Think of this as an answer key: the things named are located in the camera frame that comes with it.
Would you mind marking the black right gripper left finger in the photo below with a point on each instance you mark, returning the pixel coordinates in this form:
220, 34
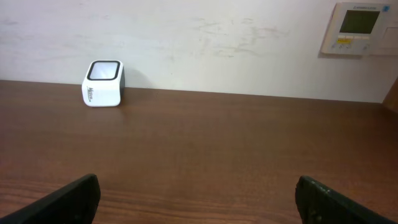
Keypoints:
76, 202

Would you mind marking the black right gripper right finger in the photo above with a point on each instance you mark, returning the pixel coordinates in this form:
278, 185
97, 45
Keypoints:
319, 204

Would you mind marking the white barcode scanner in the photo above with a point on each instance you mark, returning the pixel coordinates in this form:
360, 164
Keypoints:
104, 83

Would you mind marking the beige wall control panel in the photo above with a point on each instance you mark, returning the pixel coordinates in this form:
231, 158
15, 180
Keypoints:
358, 29

